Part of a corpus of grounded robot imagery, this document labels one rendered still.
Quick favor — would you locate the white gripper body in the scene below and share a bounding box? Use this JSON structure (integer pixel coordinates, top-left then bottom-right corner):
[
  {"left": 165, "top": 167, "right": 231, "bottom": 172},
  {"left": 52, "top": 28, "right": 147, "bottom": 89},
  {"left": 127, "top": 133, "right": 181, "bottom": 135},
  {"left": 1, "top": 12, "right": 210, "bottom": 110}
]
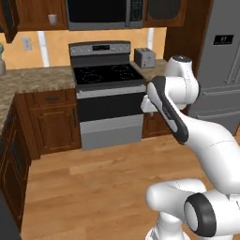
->
[{"left": 140, "top": 94, "right": 159, "bottom": 116}]

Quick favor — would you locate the wooden base cabinet run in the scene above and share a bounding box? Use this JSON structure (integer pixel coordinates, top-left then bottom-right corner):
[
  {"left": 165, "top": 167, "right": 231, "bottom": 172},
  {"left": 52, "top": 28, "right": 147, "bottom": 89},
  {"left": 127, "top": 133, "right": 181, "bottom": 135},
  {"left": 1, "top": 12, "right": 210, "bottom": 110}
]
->
[{"left": 0, "top": 101, "right": 33, "bottom": 233}]

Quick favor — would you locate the open wooden cabinet door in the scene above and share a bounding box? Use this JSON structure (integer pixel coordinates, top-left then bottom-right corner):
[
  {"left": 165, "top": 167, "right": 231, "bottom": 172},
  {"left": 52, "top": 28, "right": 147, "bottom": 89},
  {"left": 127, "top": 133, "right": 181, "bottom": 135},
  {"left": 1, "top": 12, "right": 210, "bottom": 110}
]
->
[{"left": 0, "top": 0, "right": 21, "bottom": 44}]

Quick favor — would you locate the grey stove with black hob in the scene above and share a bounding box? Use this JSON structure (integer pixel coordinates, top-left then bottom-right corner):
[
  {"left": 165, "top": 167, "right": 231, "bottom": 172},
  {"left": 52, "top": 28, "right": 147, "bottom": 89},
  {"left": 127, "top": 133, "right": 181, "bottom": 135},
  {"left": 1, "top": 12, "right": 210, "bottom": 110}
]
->
[{"left": 68, "top": 40, "right": 148, "bottom": 152}]

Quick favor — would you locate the grey toaster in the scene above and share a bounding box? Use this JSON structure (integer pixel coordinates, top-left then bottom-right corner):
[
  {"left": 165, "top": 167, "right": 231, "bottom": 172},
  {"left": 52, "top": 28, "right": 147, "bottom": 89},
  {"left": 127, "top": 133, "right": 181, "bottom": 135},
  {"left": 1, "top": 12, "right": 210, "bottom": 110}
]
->
[{"left": 133, "top": 47, "right": 157, "bottom": 69}]

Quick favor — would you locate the tall wooden side panel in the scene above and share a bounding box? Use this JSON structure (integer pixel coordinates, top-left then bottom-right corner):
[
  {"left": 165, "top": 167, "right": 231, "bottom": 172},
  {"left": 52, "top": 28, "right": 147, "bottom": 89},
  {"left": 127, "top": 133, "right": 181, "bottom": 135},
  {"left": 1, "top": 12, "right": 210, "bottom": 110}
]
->
[{"left": 163, "top": 0, "right": 215, "bottom": 64}]

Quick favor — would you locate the grey fridge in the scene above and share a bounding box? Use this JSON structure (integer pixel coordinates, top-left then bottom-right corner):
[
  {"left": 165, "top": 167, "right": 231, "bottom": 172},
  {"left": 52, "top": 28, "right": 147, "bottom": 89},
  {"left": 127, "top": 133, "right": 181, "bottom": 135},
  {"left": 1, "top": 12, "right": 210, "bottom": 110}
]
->
[{"left": 187, "top": 0, "right": 240, "bottom": 136}]

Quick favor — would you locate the wooden cupboard door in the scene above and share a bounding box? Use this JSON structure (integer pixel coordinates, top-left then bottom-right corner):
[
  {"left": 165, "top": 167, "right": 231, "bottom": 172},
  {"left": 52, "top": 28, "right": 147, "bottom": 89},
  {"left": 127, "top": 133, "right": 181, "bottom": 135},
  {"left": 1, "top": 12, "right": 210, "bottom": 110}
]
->
[{"left": 28, "top": 105, "right": 82, "bottom": 155}]

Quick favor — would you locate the wooden drawer front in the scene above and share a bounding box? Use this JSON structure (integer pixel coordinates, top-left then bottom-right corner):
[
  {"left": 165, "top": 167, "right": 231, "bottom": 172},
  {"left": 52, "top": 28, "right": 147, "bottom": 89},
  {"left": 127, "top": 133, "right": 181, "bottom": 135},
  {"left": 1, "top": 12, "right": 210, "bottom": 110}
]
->
[{"left": 32, "top": 89, "right": 68, "bottom": 108}]

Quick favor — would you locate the grey black microwave oven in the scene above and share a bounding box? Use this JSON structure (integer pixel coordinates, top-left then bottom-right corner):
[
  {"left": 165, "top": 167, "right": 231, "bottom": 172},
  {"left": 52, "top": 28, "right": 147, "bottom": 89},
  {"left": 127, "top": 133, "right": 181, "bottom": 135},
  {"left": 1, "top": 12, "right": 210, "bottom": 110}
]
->
[{"left": 65, "top": 0, "right": 145, "bottom": 32}]

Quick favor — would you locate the clear glass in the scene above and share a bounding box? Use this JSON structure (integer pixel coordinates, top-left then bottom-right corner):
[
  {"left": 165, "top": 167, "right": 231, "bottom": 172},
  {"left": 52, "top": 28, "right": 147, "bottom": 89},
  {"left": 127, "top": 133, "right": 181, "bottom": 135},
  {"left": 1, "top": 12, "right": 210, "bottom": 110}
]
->
[{"left": 47, "top": 13, "right": 59, "bottom": 26}]

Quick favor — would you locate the grey object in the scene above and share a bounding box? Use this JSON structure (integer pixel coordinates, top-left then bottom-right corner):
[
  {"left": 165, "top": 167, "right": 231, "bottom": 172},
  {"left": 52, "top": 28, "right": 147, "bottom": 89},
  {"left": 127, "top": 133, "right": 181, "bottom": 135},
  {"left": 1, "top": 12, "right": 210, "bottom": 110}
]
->
[{"left": 0, "top": 59, "right": 7, "bottom": 76}]

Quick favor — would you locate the dark cupboard door handle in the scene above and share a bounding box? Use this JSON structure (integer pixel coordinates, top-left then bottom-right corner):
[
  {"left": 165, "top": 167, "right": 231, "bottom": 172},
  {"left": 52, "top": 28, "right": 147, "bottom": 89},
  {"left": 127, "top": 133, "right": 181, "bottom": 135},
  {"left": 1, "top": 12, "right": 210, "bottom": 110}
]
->
[{"left": 71, "top": 107, "right": 79, "bottom": 128}]

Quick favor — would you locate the wooden wall cabinet glass door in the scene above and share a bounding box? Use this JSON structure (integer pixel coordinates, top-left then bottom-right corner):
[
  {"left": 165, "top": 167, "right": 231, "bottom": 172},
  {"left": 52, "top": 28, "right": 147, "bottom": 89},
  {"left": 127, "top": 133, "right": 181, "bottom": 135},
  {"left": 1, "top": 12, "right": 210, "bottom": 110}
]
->
[{"left": 142, "top": 0, "right": 188, "bottom": 29}]

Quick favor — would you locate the dark drawer handle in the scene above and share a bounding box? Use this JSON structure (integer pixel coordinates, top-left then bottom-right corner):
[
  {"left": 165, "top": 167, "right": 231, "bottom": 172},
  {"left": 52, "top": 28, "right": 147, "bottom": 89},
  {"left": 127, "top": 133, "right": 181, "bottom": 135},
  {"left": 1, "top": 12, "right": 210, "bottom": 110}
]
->
[{"left": 44, "top": 96, "right": 61, "bottom": 103}]

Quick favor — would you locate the grey wall socket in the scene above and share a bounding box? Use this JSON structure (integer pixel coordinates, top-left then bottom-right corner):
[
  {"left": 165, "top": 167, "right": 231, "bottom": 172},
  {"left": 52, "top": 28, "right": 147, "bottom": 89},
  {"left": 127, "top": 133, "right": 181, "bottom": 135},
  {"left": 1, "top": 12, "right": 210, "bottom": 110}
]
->
[{"left": 21, "top": 37, "right": 34, "bottom": 52}]

